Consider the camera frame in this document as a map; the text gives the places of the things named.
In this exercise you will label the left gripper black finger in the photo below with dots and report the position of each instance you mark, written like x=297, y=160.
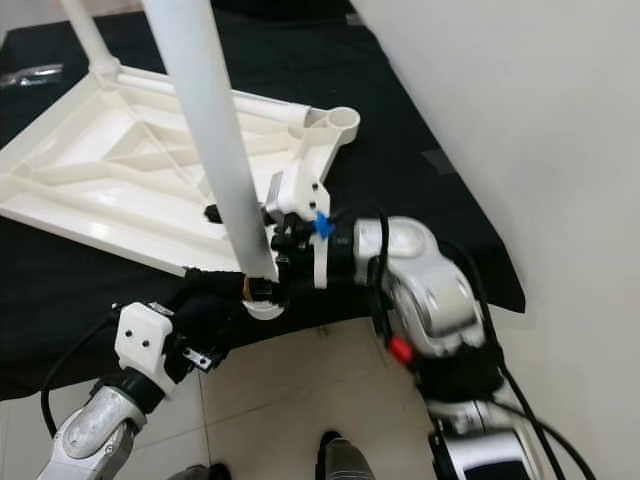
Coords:
x=186, y=296
x=202, y=360

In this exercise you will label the white plastic children table top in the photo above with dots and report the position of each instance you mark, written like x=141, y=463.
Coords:
x=120, y=180

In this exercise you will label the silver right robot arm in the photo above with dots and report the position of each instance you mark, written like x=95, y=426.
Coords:
x=440, y=290

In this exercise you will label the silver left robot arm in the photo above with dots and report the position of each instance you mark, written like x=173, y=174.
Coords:
x=100, y=435

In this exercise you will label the orange rubber band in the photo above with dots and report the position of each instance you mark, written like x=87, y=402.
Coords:
x=246, y=288

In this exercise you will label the black tablecloth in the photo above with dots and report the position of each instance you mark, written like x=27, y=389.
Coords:
x=440, y=200

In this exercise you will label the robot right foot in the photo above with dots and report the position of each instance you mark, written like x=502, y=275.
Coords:
x=345, y=460

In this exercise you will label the clear plastic bag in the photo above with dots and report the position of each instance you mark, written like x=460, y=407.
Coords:
x=35, y=75

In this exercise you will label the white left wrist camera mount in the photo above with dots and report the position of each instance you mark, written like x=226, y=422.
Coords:
x=145, y=342

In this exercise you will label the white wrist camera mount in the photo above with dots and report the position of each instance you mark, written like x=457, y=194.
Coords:
x=295, y=190
x=145, y=342

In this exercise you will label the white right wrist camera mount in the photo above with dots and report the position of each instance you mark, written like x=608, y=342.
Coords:
x=295, y=190

